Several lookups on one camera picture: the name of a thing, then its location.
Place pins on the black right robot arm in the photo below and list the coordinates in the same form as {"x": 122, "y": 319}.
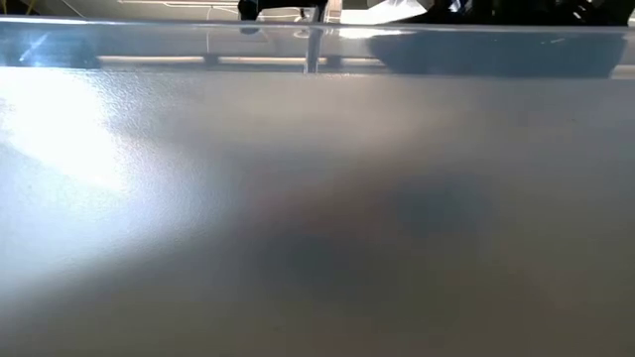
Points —
{"x": 521, "y": 12}

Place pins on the clear plastic bin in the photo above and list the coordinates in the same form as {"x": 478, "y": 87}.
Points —
{"x": 317, "y": 149}

